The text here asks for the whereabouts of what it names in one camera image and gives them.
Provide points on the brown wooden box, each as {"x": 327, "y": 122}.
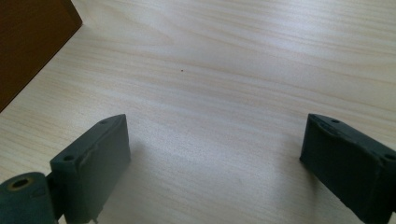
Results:
{"x": 28, "y": 43}

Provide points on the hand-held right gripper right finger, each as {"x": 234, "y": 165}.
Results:
{"x": 348, "y": 158}

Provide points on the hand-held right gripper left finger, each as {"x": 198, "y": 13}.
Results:
{"x": 93, "y": 165}

